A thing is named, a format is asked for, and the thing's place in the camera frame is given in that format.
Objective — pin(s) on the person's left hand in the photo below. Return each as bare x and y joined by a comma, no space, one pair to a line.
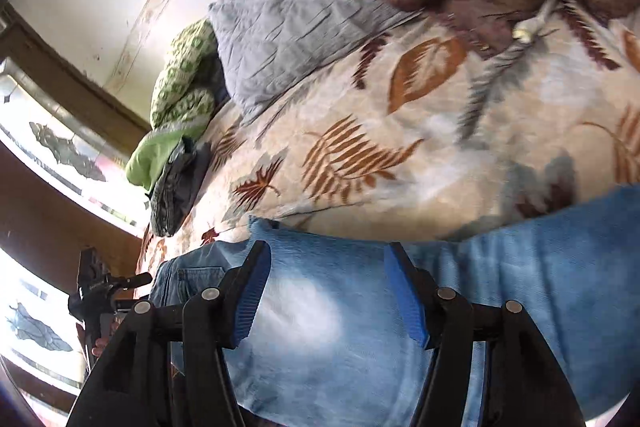
99,348

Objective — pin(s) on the plain green cloth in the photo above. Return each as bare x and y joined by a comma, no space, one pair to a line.
150,157

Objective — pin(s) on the light blue denim pants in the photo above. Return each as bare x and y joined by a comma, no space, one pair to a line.
325,307

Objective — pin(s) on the green patterned quilt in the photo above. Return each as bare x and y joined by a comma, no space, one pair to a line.
182,67

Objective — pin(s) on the dark grey folded clothes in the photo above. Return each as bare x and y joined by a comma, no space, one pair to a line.
175,187

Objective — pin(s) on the white knotted cloth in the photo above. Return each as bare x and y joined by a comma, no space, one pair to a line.
532,27

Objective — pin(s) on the grey quilted pillow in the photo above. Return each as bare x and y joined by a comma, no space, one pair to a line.
295,22

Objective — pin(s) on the brown wooden window frame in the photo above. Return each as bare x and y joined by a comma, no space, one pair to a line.
65,72

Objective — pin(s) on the cream leaf-print blanket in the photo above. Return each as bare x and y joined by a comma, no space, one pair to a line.
425,177

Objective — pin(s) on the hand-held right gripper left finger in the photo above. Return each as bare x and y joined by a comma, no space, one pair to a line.
252,292

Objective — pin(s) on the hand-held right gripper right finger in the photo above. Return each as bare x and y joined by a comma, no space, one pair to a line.
407,297

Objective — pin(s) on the patterned glass window pane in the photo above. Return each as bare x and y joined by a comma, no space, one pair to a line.
35,332
55,157

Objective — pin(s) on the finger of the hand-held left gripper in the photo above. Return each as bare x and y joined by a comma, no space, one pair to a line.
130,280

